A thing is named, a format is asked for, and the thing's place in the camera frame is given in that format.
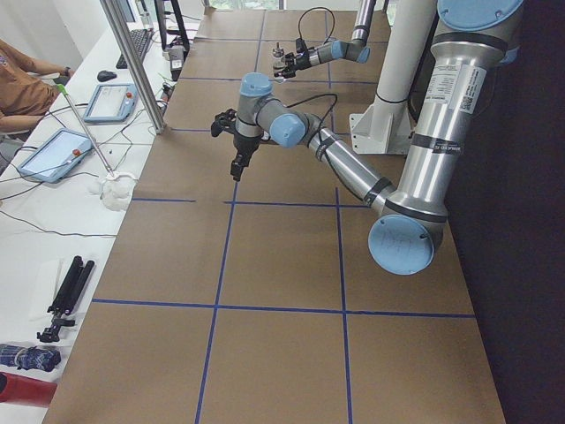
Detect glass sauce bottle steel cap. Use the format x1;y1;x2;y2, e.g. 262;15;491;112
272;42;286;80

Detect black keyboard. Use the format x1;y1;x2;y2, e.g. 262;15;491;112
130;29;154;62

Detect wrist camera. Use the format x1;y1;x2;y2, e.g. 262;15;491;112
295;38;307;55

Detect black folded tripod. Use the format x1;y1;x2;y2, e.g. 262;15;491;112
37;256;95;343

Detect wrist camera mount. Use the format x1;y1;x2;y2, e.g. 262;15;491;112
210;109;237;137

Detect blue teach pendant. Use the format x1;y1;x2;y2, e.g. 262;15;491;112
83;83;138;124
18;129;92;183

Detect person in brown shirt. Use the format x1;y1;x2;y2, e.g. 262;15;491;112
0;41;74;141

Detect metal rod green tip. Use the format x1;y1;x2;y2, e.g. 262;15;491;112
55;84;117;180

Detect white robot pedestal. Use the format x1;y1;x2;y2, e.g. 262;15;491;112
350;0;437;155

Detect blue teach pendant near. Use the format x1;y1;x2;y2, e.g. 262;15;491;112
18;129;92;183

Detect black computer mouse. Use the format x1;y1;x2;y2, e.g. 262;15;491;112
97;70;117;82

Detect red bottle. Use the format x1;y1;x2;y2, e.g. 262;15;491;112
0;372;57;407

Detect blue teach pendant far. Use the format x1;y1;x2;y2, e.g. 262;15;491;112
83;83;138;124

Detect blue folded umbrella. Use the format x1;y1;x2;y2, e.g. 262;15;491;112
1;344;61;372

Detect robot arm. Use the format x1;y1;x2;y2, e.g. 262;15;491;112
211;1;375;180
212;1;524;275

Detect white crumpled cloth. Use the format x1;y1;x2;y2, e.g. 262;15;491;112
88;172;138;211

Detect aluminium frame post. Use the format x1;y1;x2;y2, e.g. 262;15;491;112
100;0;165;134

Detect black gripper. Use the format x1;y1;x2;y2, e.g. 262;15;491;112
272;52;309;80
230;129;264;182

